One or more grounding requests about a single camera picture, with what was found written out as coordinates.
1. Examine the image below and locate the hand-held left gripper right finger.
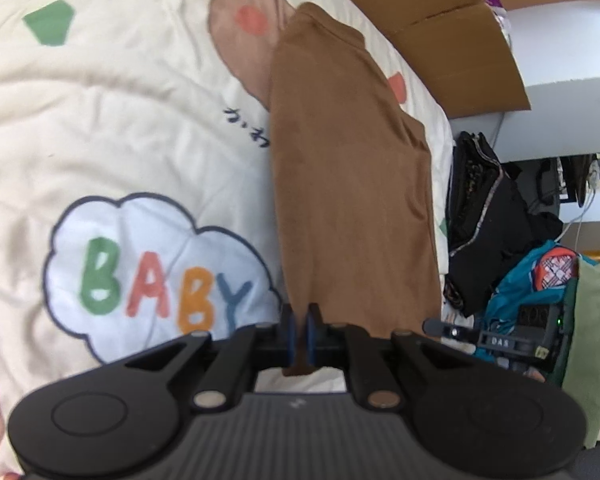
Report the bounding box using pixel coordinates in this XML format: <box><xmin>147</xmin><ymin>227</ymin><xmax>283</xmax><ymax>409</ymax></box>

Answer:
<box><xmin>304</xmin><ymin>303</ymin><xmax>481</xmax><ymax>413</ymax></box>

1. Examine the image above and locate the large folded cardboard sheet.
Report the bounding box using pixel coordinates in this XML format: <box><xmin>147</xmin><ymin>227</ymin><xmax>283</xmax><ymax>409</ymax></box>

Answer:
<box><xmin>312</xmin><ymin>0</ymin><xmax>531</xmax><ymax>121</ymax></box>

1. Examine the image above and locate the pile of black clothes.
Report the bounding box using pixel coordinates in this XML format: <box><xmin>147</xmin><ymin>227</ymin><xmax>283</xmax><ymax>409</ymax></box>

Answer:
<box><xmin>442</xmin><ymin>130</ymin><xmax>563</xmax><ymax>318</ymax></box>

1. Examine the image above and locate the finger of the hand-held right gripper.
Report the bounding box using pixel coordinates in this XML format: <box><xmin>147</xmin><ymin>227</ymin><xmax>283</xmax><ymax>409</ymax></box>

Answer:
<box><xmin>422</xmin><ymin>317</ymin><xmax>481</xmax><ymax>353</ymax></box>

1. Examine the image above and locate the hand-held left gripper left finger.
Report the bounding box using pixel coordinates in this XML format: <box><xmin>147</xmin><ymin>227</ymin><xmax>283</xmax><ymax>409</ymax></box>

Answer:
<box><xmin>122</xmin><ymin>304</ymin><xmax>298</xmax><ymax>413</ymax></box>

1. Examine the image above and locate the teal printed bag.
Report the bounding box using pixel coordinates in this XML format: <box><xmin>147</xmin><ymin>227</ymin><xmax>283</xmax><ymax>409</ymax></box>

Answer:
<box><xmin>482</xmin><ymin>240</ymin><xmax>583</xmax><ymax>361</ymax></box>

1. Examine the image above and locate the cream printed bed sheet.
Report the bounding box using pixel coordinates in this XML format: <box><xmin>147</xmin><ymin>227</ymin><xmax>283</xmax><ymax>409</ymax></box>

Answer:
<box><xmin>0</xmin><ymin>0</ymin><xmax>456</xmax><ymax>476</ymax></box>

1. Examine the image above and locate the brown printed t-shirt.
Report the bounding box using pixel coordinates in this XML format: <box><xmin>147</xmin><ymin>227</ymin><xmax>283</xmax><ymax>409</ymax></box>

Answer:
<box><xmin>269</xmin><ymin>2</ymin><xmax>443</xmax><ymax>378</ymax></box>

